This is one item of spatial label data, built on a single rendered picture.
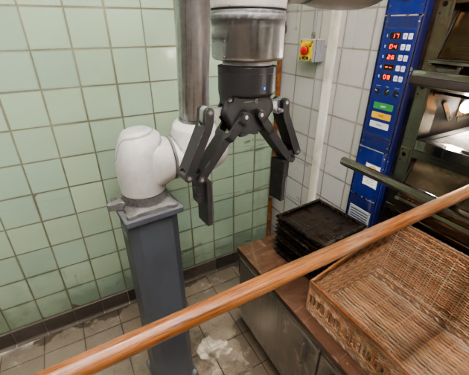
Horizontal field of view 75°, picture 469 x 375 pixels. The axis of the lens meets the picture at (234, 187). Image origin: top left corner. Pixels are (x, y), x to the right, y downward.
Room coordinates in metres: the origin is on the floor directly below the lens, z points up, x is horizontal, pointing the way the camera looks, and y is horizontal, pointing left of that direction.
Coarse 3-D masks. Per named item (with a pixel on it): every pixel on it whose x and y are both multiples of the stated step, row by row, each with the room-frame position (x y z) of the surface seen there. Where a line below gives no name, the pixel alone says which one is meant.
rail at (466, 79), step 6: (414, 72) 1.04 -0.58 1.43; (420, 72) 1.03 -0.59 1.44; (426, 72) 1.01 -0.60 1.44; (432, 72) 1.00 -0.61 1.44; (438, 72) 0.98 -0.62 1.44; (438, 78) 0.97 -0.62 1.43; (444, 78) 0.96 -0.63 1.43; (450, 78) 0.94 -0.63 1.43; (456, 78) 0.93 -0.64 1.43; (462, 78) 0.92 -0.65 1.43; (468, 78) 0.90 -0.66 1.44
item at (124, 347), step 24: (456, 192) 0.66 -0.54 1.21; (408, 216) 0.55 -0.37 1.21; (360, 240) 0.47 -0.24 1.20; (288, 264) 0.41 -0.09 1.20; (312, 264) 0.41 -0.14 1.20; (240, 288) 0.35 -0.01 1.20; (264, 288) 0.36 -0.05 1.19; (192, 312) 0.31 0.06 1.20; (216, 312) 0.32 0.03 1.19; (120, 336) 0.27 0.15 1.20; (144, 336) 0.27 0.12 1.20; (168, 336) 0.28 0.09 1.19; (72, 360) 0.24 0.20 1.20; (96, 360) 0.24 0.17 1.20; (120, 360) 0.25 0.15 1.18
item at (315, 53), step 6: (306, 42) 1.62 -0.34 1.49; (312, 42) 1.58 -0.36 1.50; (318, 42) 1.58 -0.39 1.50; (324, 42) 1.60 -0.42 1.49; (312, 48) 1.58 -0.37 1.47; (318, 48) 1.59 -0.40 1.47; (324, 48) 1.61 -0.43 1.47; (300, 54) 1.65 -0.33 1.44; (306, 54) 1.61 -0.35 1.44; (312, 54) 1.58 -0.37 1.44; (318, 54) 1.59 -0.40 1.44; (300, 60) 1.65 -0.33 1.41; (306, 60) 1.61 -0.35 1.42; (312, 60) 1.57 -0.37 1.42; (318, 60) 1.59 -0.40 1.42
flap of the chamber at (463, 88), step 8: (416, 80) 1.03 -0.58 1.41; (424, 80) 1.01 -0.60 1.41; (432, 80) 0.99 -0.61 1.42; (440, 80) 0.97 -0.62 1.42; (448, 80) 0.95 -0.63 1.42; (432, 88) 1.03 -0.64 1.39; (440, 88) 0.96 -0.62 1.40; (448, 88) 0.94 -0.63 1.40; (456, 88) 0.92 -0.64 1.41; (464, 88) 0.90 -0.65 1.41
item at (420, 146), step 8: (416, 144) 1.12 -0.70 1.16; (424, 144) 1.09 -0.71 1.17; (432, 144) 1.07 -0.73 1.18; (440, 144) 1.07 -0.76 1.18; (448, 144) 1.07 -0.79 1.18; (424, 152) 1.08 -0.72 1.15; (432, 152) 1.06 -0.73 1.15; (440, 152) 1.04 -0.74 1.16; (448, 152) 1.01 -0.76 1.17; (456, 152) 1.00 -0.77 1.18; (464, 152) 1.00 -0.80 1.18; (448, 160) 1.01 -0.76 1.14; (456, 160) 0.98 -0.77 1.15; (464, 160) 0.97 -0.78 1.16
